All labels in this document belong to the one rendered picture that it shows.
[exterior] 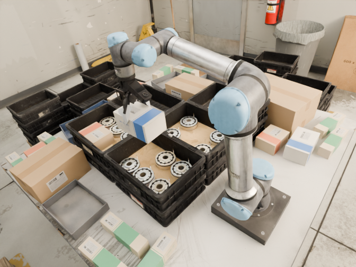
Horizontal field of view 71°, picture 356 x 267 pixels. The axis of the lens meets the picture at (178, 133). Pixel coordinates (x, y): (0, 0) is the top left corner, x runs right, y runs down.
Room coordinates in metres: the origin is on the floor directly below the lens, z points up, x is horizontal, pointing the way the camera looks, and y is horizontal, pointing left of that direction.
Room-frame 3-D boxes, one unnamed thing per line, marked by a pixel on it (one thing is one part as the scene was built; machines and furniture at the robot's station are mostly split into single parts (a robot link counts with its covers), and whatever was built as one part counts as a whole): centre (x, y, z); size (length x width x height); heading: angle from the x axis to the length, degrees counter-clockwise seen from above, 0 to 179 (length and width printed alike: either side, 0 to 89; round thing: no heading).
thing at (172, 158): (0.89, 0.08, 0.86); 0.10 x 0.10 x 0.01
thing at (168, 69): (2.15, 0.07, 0.73); 0.24 x 0.06 x 0.06; 141
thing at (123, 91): (0.92, 0.18, 1.25); 0.09 x 0.08 x 0.12; 46
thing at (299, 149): (0.98, -0.67, 0.74); 0.20 x 0.12 x 0.09; 138
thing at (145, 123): (0.90, 0.16, 1.09); 0.20 x 0.12 x 0.09; 46
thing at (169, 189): (0.84, 0.13, 0.92); 0.40 x 0.30 x 0.02; 42
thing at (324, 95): (1.89, -1.14, 0.37); 0.40 x 0.30 x 0.45; 46
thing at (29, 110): (2.14, 1.35, 0.37); 0.40 x 0.30 x 0.45; 136
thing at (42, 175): (0.98, 0.70, 0.78); 0.30 x 0.22 x 0.16; 141
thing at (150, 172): (0.79, 0.18, 0.86); 0.10 x 0.10 x 0.01
